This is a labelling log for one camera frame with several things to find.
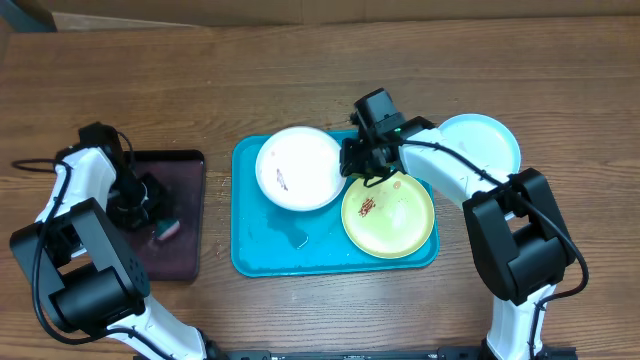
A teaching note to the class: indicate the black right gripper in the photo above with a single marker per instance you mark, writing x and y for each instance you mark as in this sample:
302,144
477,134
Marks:
353,167

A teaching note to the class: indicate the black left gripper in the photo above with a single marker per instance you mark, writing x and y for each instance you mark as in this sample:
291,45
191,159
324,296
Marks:
132,220

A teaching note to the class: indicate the pink and green sponge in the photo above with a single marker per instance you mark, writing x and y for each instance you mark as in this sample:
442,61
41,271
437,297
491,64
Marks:
166,228

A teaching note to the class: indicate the white round plate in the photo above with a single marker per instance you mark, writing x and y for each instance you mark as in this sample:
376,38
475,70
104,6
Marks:
298,169

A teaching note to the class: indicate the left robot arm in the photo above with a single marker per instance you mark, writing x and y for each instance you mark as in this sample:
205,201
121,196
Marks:
87,283

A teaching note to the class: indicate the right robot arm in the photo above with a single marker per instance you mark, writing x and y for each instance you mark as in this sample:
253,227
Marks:
520,244

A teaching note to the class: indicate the black square water tray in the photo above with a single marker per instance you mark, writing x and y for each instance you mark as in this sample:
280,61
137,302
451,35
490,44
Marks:
182,172

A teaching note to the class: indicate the blue plastic tray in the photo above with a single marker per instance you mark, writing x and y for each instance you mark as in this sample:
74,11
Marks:
269,241

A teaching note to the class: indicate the yellow round plate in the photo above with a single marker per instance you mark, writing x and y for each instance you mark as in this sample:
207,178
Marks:
391,220

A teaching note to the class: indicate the light blue round plate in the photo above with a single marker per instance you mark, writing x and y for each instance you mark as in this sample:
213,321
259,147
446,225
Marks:
484,138

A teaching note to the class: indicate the brown cardboard backdrop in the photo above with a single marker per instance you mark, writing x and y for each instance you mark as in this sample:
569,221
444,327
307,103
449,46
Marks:
52,15

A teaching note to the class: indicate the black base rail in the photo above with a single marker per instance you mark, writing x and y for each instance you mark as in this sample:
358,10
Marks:
443,353

